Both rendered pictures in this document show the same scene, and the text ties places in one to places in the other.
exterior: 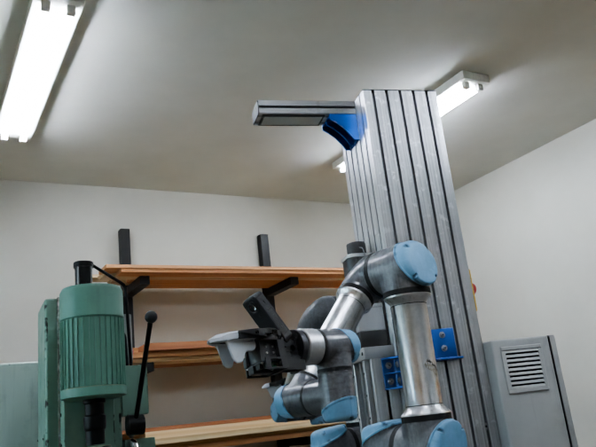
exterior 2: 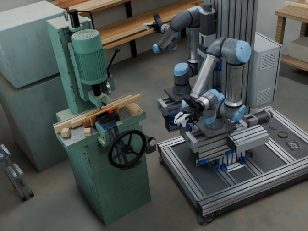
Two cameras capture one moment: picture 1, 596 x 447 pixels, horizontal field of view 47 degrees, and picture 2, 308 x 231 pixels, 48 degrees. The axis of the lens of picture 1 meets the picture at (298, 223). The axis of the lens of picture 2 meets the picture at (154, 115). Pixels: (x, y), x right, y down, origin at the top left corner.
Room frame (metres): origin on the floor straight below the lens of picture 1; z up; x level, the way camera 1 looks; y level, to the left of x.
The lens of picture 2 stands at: (-0.13, 0.39, 2.29)
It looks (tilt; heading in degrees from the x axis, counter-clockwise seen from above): 35 degrees down; 356
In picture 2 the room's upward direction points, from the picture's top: 6 degrees counter-clockwise
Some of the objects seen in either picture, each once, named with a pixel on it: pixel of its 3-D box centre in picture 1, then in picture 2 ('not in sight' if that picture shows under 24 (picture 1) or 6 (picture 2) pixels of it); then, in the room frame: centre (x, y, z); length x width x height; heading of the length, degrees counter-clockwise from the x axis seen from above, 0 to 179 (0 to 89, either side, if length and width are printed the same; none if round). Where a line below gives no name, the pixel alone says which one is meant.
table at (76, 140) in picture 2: not in sight; (105, 127); (1.83, 0.60, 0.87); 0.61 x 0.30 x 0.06; 117
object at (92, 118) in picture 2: not in sight; (104, 116); (1.86, 0.59, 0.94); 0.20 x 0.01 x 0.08; 117
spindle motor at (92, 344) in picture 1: (92, 342); (90, 57); (1.94, 0.62, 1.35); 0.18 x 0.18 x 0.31
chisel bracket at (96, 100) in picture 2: not in sight; (97, 98); (1.96, 0.62, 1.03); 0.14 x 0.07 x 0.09; 27
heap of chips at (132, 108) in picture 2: not in sight; (133, 107); (1.96, 0.39, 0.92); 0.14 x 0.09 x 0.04; 27
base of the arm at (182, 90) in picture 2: not in sight; (182, 86); (2.24, -0.02, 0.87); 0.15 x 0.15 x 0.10
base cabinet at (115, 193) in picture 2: not in sight; (106, 162); (2.05, 0.67, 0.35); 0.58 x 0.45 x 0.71; 27
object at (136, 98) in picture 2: not in sight; (107, 110); (1.96, 0.57, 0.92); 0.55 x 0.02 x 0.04; 117
